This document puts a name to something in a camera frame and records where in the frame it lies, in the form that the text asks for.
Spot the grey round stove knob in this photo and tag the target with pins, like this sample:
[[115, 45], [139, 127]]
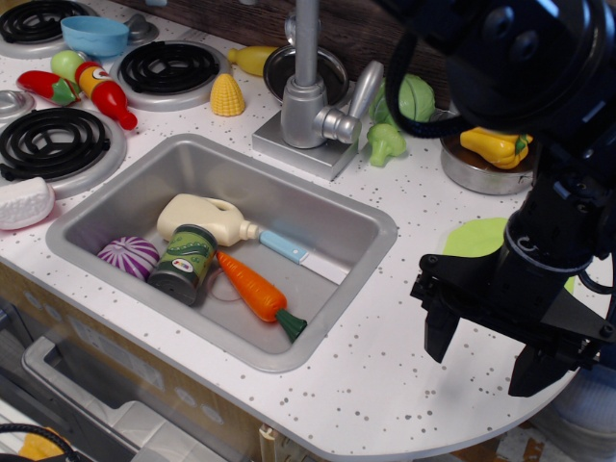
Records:
[[15, 104]]

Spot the black front stove burner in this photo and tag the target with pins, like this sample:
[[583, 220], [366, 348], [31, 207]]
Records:
[[72, 150]]

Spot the green toy cabbage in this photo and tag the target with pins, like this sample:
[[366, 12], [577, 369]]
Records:
[[416, 101]]

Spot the yellow toy squash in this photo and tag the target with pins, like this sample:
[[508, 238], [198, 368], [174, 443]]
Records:
[[251, 59]]

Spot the green toy apple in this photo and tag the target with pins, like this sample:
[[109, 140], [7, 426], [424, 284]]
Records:
[[65, 63]]

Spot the yellow toy bell pepper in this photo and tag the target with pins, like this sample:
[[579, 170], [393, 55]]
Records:
[[502, 151]]

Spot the black middle stove burner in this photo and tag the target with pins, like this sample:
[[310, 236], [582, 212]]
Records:
[[169, 75]]

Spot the grey toy faucet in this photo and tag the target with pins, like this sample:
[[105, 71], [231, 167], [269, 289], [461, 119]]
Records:
[[309, 133]]

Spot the white toy cauliflower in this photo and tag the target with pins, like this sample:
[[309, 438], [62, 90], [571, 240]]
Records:
[[25, 203]]

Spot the yellow toy corn cob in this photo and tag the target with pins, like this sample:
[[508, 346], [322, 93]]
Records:
[[226, 97]]

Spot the cream toy milk jug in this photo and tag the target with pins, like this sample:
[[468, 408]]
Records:
[[221, 218]]

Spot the black stove burner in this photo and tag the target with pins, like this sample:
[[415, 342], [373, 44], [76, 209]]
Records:
[[169, 75], [32, 30], [72, 150]]

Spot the purple toy onion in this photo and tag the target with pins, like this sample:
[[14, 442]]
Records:
[[134, 255]]

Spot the green toy food can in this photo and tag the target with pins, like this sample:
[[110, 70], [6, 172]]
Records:
[[182, 269]]

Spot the light green plastic plate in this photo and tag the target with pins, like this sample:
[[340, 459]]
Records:
[[476, 238]]

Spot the blue handled toy knife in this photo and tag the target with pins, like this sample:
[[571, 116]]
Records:
[[303, 257]]

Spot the black back stove burner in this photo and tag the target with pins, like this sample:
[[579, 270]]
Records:
[[32, 30]]

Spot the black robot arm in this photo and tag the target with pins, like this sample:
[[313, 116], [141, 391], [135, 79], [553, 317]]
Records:
[[545, 69]]

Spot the blue plastic bowl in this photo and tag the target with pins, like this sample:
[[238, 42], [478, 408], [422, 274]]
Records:
[[96, 36]]

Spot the red toy ketchup bottle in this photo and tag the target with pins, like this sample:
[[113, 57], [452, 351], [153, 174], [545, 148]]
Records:
[[106, 94]]

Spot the green toy broccoli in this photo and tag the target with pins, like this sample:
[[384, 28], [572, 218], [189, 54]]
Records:
[[385, 142]]

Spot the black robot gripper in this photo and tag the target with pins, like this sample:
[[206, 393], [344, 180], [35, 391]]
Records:
[[519, 290]]

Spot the orange toy carrot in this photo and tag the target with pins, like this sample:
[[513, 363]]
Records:
[[267, 302]]

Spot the grey oven door handle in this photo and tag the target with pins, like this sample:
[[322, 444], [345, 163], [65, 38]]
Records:
[[36, 361]]

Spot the red toy chili pepper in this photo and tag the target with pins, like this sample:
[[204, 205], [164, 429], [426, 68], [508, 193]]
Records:
[[51, 87]]

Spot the silver metal pot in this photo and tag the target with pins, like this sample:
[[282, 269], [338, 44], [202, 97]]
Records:
[[470, 171]]

